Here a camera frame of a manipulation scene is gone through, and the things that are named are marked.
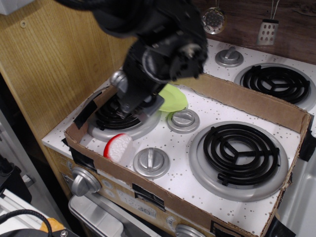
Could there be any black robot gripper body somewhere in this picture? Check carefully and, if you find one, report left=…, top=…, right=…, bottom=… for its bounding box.
left=121, top=30, right=207, bottom=94

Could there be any grey pepper shaker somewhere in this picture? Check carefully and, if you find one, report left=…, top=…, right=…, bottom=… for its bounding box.
left=110, top=70, right=164, bottom=122

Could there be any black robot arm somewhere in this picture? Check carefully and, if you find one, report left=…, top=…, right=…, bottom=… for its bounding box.
left=61, top=0, right=207, bottom=120

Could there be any green plastic plate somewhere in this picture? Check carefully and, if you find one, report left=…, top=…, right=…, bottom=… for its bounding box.
left=159, top=84, right=188, bottom=112

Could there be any silver stove knob centre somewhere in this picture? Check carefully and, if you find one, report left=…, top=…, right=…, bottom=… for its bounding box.
left=166, top=109, right=200, bottom=134

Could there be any silver stove knob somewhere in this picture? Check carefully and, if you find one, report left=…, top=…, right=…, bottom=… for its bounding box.
left=215, top=46, right=244, bottom=68
left=166, top=109, right=200, bottom=134
left=133, top=148, right=170, bottom=179

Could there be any hanging silver strainer ladle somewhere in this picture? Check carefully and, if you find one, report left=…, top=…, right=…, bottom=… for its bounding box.
left=201, top=0, right=227, bottom=35

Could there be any silver stove knob back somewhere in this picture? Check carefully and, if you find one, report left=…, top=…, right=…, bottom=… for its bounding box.
left=215, top=46, right=244, bottom=68

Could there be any front left black burner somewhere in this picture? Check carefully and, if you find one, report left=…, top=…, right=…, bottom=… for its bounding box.
left=87, top=95, right=161, bottom=142

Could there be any black burner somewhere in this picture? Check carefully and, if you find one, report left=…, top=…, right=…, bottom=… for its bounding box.
left=87, top=95, right=161, bottom=142
left=234, top=63, right=316, bottom=111
left=189, top=121, right=289, bottom=202

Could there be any red white toy food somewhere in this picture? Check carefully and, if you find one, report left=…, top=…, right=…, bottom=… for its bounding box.
left=103, top=133, right=135, bottom=166

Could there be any silver stove knob front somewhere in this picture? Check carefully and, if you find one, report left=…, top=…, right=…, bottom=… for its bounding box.
left=133, top=148, right=170, bottom=179

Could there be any hanging silver slotted spatula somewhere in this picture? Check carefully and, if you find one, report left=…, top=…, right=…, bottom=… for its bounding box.
left=256, top=0, right=279, bottom=46

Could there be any cardboard tray barrier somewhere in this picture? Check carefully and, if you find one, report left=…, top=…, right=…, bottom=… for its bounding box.
left=65, top=76, right=313, bottom=237

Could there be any front right black burner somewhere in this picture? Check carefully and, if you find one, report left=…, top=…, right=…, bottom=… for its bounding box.
left=189, top=121, right=289, bottom=202

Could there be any back right black burner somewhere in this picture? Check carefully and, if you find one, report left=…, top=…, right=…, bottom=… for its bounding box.
left=234, top=63, right=316, bottom=111

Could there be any silver oven dial left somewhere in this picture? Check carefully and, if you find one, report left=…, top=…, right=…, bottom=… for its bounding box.
left=71, top=166, right=102, bottom=197

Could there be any silver oven dial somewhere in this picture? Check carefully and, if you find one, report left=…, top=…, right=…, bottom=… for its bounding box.
left=71, top=166, right=102, bottom=197
left=175, top=224, right=205, bottom=237

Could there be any oven clock display label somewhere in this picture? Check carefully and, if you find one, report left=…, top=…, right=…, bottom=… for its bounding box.
left=117, top=190, right=157, bottom=219

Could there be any silver oven dial bottom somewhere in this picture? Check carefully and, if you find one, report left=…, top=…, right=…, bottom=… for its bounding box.
left=175, top=224, right=205, bottom=237

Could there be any silver oven door handle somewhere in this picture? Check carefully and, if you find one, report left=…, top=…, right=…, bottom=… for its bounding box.
left=68, top=196, right=159, bottom=237

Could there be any black cable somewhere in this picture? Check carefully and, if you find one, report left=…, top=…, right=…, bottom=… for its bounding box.
left=0, top=209, right=53, bottom=237

